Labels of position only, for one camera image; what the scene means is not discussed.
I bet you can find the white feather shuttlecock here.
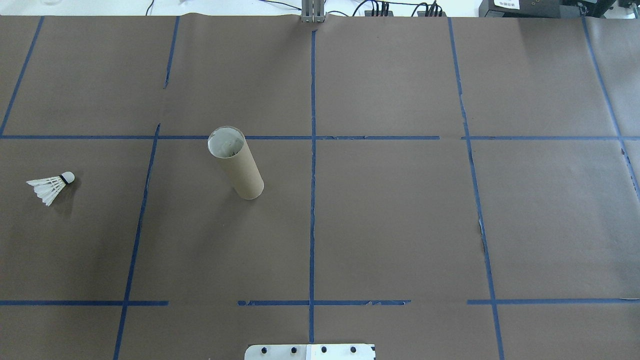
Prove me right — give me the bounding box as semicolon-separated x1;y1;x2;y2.
26;171;76;207

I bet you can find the brown cardboard tube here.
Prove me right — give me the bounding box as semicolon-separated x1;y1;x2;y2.
207;126;265;201

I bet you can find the black box with white label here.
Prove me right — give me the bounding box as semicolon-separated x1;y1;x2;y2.
478;0;617;19

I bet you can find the aluminium frame post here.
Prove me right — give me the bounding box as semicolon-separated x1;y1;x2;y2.
300;0;326;24

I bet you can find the white pedestal column with plate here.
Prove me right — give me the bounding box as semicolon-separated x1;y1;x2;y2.
244;344;376;360

